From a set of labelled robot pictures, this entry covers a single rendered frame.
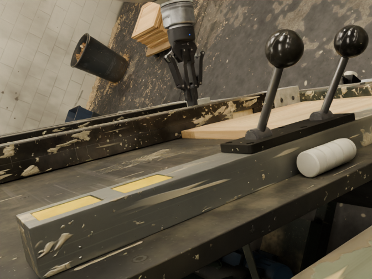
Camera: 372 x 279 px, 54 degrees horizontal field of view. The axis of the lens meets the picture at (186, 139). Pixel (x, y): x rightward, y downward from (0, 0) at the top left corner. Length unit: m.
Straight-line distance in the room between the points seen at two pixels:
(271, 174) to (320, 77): 2.12
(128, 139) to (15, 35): 5.28
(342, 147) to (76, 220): 0.30
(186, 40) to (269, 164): 0.68
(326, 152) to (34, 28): 5.86
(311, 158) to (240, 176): 0.08
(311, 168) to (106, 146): 0.52
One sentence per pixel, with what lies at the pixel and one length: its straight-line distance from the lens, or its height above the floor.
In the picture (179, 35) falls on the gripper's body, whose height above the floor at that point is 1.36.
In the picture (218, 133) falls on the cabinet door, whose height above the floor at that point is 1.30.
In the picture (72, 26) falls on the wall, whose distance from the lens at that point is 6.34.
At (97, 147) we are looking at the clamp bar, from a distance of 0.82.
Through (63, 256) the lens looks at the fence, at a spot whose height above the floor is 1.68.
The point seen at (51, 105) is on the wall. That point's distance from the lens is 5.98.
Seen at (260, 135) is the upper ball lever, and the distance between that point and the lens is 0.41.
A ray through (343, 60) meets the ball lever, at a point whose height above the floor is 1.43.
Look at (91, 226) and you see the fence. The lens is 0.30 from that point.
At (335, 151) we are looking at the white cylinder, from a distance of 0.44.
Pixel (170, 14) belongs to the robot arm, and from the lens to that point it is 1.02.
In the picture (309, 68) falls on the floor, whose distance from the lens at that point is 2.60.
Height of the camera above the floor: 1.78
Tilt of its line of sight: 33 degrees down
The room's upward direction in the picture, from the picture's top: 66 degrees counter-clockwise
